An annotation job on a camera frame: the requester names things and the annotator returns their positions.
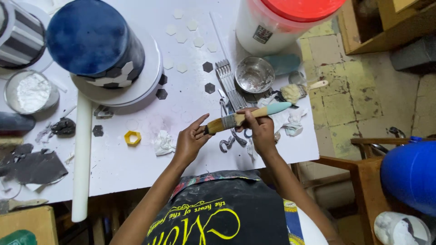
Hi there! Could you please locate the person's left hand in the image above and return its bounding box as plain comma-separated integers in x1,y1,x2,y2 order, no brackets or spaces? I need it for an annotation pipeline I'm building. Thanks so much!
173,114,210,164

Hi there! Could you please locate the person's right hand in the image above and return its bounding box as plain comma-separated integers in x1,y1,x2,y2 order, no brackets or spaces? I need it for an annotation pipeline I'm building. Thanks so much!
236,108,276,158

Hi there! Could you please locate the teal handled wooden paintbrush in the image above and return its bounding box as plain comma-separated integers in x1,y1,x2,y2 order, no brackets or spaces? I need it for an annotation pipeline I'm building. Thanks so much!
203,101,293,135

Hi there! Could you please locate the metal number cutter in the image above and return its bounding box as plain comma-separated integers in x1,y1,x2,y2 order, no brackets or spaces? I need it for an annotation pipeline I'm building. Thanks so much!
219,136,236,154

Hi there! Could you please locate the white crumpled cloth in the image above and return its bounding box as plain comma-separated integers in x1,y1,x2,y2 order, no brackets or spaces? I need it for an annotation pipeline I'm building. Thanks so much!
256,96,309,137

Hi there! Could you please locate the metal multi-strip cutter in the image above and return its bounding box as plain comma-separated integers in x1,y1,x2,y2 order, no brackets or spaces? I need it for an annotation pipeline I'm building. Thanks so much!
215,59,248,111

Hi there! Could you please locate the small empty metal bowl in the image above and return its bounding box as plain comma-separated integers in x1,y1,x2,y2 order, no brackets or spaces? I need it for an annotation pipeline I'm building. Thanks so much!
235,56,276,94

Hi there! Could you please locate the clear small cup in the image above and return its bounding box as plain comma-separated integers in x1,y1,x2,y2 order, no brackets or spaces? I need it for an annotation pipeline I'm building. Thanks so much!
288,69,308,86

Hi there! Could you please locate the teal cloth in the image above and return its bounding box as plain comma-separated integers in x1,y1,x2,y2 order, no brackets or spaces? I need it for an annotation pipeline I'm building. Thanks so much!
264,54,302,76

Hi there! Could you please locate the white plastic bucket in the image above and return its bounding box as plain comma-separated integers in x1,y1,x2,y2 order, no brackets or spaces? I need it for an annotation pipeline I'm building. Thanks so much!
235,0,341,57

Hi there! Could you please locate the thin white dowel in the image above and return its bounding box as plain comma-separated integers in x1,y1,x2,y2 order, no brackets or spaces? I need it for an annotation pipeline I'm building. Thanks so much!
209,12,231,62

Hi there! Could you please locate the crumpled white tissue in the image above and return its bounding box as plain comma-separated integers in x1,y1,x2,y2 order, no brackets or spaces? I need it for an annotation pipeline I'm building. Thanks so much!
154,130,176,157

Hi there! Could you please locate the black apron with yellow print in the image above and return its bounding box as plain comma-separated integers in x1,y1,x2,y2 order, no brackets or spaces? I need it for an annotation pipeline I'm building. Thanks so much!
142,169,291,245

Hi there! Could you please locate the group of white fondant hexagons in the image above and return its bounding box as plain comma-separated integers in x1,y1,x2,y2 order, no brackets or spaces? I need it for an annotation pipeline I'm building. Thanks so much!
163,9,218,74

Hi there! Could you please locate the patterned blue yellow garment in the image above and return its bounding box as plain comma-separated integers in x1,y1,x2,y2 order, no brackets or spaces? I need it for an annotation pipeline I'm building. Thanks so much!
282,199,306,245

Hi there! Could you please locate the red bucket lid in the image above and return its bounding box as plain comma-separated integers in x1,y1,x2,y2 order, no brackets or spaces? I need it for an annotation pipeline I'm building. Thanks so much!
260,0,347,23

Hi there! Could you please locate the yellow hexagon cutter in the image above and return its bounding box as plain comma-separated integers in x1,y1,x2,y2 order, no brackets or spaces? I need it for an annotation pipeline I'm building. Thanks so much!
124,130,142,147

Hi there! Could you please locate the wooden stool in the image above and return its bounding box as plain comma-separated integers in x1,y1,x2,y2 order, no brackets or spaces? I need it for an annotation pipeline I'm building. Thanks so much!
301,137,436,245

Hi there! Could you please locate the small metal cutter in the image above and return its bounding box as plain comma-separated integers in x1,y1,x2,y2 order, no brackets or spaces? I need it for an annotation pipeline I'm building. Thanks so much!
93,105,115,120

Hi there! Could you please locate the wooden shelf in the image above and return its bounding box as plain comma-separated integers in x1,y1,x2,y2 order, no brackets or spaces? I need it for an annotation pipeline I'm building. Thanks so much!
338,0,436,56

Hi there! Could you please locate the blue plastic container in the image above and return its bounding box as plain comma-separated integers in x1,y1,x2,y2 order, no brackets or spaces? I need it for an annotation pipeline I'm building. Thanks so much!
380,136,436,217

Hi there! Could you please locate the white rolling pin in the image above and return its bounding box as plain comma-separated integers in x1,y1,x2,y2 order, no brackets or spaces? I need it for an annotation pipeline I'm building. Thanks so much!
71,91,93,223

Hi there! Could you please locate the grey block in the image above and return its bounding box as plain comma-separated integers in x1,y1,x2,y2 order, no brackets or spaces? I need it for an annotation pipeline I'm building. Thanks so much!
390,34,436,74

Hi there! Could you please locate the blue round cake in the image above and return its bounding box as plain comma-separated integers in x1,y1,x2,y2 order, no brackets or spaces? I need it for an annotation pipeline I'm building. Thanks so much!
46,0,146,90

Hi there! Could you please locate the white plastic jar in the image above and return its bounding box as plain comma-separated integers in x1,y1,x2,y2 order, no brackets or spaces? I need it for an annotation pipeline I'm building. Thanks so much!
373,211,432,245

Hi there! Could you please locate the black fondant lump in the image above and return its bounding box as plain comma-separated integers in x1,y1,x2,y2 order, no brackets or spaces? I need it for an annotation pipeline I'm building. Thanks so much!
51,117,76,137

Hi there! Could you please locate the black rolled fondant sheet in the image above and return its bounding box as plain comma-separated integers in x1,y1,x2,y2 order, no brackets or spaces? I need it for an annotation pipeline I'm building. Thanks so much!
0,143,69,192

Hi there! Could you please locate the metal bowl of white powder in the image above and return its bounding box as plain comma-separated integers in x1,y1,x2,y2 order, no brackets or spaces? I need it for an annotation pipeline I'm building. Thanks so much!
4,69,60,115

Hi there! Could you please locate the dark blue tool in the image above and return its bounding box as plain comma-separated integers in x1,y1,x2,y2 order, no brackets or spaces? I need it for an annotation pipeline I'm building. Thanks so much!
0,112,37,135

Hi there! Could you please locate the grey white striped cake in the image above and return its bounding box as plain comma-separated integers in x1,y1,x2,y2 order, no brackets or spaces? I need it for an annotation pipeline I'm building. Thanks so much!
0,0,47,70

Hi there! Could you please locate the wooden box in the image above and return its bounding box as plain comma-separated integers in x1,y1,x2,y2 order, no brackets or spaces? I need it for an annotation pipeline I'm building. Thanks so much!
0,206,59,245

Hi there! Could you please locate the green plastic item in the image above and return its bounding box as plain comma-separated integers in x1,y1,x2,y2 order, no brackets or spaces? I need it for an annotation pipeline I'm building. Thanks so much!
0,229,37,245

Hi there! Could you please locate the white handled pastry brush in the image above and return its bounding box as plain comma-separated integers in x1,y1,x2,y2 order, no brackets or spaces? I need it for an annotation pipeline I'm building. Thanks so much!
280,80,329,105

